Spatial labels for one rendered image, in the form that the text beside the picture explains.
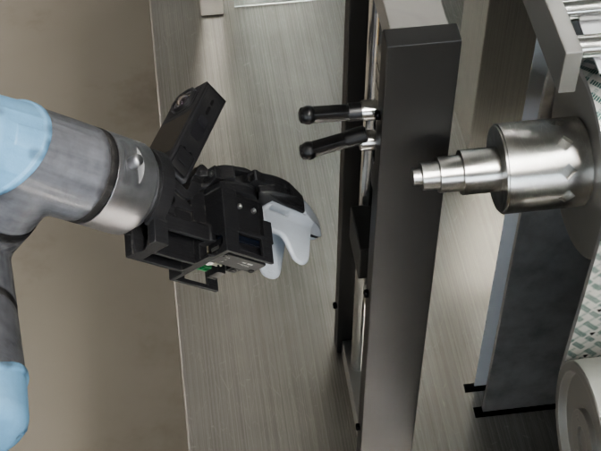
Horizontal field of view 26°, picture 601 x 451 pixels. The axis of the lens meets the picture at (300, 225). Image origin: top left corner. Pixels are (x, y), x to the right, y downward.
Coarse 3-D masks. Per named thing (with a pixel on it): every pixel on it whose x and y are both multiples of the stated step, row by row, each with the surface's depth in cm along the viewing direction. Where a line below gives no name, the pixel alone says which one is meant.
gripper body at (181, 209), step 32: (160, 160) 101; (160, 192) 100; (192, 192) 104; (224, 192) 104; (256, 192) 108; (160, 224) 100; (192, 224) 103; (224, 224) 103; (256, 224) 107; (128, 256) 101; (160, 256) 104; (192, 256) 104; (224, 256) 104; (256, 256) 104
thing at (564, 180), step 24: (528, 120) 91; (552, 120) 91; (576, 120) 90; (504, 144) 89; (528, 144) 89; (552, 144) 89; (576, 144) 89; (504, 168) 89; (528, 168) 88; (552, 168) 88; (576, 168) 89; (504, 192) 90; (528, 192) 89; (552, 192) 89; (576, 192) 90
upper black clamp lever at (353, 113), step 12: (300, 108) 90; (312, 108) 90; (324, 108) 90; (336, 108) 90; (348, 108) 90; (360, 108) 90; (300, 120) 90; (312, 120) 90; (324, 120) 90; (336, 120) 91; (348, 120) 91; (360, 120) 91
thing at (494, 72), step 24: (480, 0) 139; (504, 0) 136; (480, 24) 140; (504, 24) 138; (528, 24) 139; (480, 48) 141; (504, 48) 141; (528, 48) 141; (480, 72) 143; (504, 72) 144; (528, 72) 144; (456, 96) 156; (480, 96) 146; (504, 96) 146; (480, 120) 149; (504, 120) 149; (480, 144) 152
